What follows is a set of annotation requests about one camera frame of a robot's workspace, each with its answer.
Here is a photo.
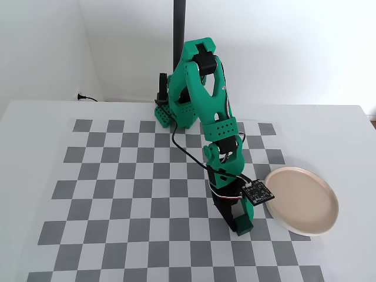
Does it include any black gripper body with motor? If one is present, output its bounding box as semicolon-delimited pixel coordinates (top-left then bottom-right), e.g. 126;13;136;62
210;180;247;213

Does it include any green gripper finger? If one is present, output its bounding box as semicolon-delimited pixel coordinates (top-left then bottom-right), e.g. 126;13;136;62
236;200;255;237

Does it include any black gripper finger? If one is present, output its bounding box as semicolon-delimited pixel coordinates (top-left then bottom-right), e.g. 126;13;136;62
213;202;239;233

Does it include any green perforated robot base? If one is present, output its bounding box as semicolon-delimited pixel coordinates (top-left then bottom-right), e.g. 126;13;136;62
154;101;200;130

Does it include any beige round plate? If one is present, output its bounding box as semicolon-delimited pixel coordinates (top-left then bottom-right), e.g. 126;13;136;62
262;166;340;237

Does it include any grey checkered mat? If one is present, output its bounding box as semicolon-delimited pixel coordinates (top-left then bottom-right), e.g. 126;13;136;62
26;118;326;282

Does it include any black table clamp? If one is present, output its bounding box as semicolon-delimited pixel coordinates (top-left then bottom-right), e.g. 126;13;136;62
155;72;170;107

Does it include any black vertical pole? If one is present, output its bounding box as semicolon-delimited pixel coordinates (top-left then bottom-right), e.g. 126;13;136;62
172;0;187;71

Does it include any black wrist camera board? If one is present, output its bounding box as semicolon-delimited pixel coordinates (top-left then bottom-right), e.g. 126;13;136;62
242;179;276;206

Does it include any black camera cable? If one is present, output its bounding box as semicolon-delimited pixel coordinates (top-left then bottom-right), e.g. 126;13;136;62
171;123;250;182

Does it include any black wall plug cable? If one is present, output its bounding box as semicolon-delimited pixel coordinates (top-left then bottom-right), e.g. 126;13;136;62
77;92;99;103

